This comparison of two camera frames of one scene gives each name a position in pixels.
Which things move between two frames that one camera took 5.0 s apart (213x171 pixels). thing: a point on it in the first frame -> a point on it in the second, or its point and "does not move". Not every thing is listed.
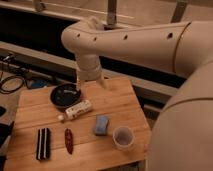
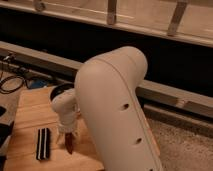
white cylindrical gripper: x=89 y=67 -> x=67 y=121
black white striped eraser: x=43 y=145 does not move
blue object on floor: x=38 y=83 does not move
